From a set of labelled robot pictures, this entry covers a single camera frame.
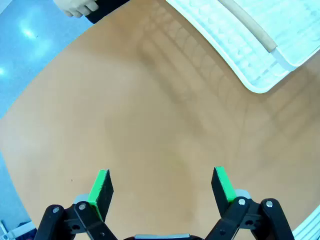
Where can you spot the left gripper green-padded left finger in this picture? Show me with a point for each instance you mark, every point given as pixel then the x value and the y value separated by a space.
pixel 101 192

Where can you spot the person's black sleeved forearm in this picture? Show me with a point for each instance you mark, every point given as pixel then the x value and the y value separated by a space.
pixel 107 8

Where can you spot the person's bare hand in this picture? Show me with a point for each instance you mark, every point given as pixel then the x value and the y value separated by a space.
pixel 75 6

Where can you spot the white metal frame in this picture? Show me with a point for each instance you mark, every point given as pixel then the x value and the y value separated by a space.
pixel 17 231

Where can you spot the white slatted base platform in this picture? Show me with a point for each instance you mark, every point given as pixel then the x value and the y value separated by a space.
pixel 310 228

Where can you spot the beige wooden stick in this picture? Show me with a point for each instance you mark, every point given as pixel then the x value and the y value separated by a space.
pixel 255 27

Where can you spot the white plastic dish rack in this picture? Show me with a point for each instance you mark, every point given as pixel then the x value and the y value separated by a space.
pixel 295 27

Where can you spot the white plastic drain tray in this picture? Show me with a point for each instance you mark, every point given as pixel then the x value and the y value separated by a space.
pixel 225 37

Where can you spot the left gripper green-padded right finger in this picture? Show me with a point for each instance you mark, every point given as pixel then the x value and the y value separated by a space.
pixel 223 190

